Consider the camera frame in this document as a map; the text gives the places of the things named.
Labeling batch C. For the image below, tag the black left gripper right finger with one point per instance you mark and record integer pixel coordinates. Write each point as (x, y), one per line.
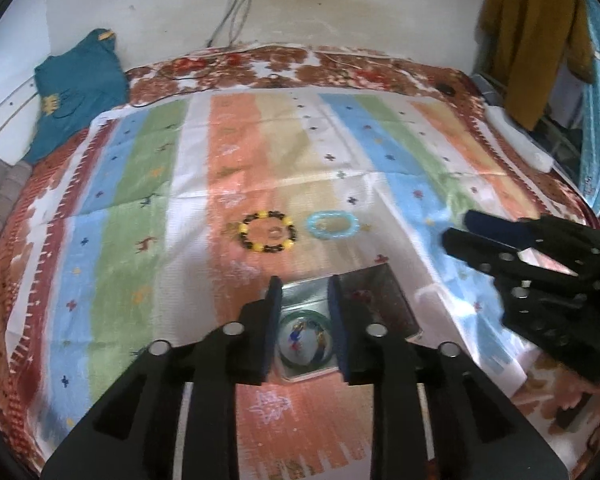
(373, 354)

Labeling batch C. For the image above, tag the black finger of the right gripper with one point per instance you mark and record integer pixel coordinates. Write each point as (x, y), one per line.
(499, 257)

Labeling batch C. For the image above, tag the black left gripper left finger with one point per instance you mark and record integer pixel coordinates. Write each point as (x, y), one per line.
(237, 353)

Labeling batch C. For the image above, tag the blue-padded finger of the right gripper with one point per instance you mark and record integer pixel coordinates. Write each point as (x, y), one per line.
(500, 227)

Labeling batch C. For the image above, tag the green jade bangle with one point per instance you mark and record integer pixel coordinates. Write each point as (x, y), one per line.
(304, 340)

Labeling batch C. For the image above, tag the metal jewelry tin box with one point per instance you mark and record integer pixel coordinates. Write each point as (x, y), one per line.
(375, 287)

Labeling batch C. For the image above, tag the person's hand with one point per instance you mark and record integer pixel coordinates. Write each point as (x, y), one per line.
(556, 393)

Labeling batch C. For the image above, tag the striped colourful bed cloth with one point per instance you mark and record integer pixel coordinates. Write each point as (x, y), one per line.
(161, 222)

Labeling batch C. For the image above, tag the mustard yellow hanging garment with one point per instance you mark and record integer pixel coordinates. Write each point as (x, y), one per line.
(533, 38)

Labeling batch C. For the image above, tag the teal blue garment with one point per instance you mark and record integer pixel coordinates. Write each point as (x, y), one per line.
(74, 88)

